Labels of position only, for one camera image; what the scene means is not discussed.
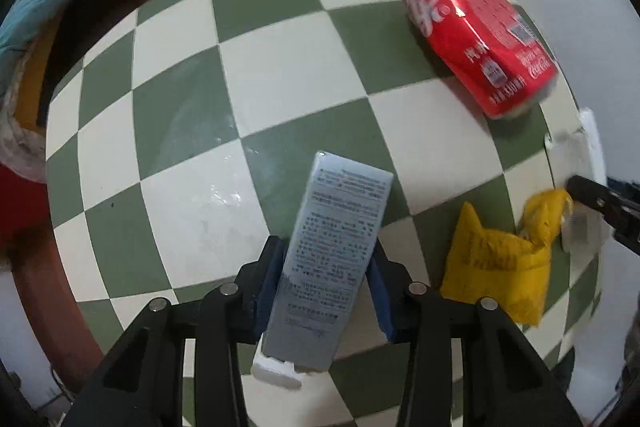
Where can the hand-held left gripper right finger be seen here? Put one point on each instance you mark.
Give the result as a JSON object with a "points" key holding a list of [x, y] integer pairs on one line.
{"points": [[381, 302]]}

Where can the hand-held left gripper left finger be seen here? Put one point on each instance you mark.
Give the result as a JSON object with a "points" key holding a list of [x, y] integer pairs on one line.
{"points": [[266, 289]]}

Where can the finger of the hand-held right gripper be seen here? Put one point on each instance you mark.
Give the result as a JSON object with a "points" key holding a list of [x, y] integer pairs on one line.
{"points": [[597, 198]]}

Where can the grey-blue printed carton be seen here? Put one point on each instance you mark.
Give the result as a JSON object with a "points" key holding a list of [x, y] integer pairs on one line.
{"points": [[334, 252]]}

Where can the yellow packet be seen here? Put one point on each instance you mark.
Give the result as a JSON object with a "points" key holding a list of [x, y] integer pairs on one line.
{"points": [[492, 277]]}

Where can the white plastic piece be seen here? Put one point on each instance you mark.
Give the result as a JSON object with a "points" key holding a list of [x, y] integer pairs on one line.
{"points": [[580, 157]]}

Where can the red soda can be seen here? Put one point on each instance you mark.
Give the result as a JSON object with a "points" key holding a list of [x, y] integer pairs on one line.
{"points": [[477, 34]]}

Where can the red cloth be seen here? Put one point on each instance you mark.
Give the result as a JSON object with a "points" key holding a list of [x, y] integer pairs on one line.
{"points": [[20, 212]]}

